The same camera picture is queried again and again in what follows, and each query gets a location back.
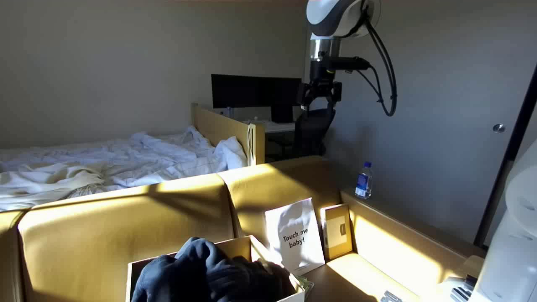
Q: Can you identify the small brown cardboard card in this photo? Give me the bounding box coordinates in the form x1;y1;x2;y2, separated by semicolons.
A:
318;202;355;262

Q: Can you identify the bed with white sheets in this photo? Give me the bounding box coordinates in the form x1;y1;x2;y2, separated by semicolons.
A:
0;125;246;214

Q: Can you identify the white paper sign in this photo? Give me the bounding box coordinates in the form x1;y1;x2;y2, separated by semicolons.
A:
263;197;326;277

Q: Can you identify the clear water bottle blue label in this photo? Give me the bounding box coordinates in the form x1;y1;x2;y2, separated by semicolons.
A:
353;162;373;200

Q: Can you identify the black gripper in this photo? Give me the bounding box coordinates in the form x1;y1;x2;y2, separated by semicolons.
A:
298;59;343;121

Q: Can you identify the dark blue jacket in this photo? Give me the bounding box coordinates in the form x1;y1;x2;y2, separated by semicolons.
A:
130;237;298;302

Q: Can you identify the black office chair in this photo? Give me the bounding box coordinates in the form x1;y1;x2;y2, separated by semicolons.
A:
291;108;336;160

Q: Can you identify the white desk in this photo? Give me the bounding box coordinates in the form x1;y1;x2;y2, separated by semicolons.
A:
214;106;298;137

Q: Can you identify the tan sofa cushion strip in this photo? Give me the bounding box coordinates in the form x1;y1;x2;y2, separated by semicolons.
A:
0;210;24;302

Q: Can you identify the narrow tan sofa cushion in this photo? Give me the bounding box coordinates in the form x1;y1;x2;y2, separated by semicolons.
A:
217;155;343;249

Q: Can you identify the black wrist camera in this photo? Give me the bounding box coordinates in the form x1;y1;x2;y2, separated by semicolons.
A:
333;56;372;73

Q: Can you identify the dark door frame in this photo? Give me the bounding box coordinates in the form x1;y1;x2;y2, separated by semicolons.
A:
472;66;537;249

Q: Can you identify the open cardboard box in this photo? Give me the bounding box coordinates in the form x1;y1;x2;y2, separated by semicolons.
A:
123;234;308;302
16;173;236;302

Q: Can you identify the black computer monitor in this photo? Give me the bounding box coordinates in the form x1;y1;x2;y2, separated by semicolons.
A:
209;73;303;125

